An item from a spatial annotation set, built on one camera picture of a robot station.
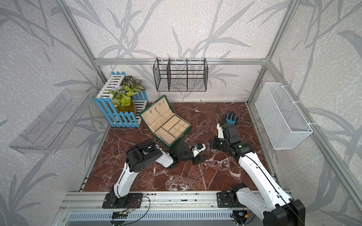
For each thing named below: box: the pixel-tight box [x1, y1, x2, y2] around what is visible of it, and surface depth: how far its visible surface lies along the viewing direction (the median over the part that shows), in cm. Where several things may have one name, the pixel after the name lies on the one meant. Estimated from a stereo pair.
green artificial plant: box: [97, 71, 148, 117], surface depth 98 cm
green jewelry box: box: [138, 94, 193, 150], surface depth 100 cm
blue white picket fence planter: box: [93, 71, 149, 128], surface depth 98 cm
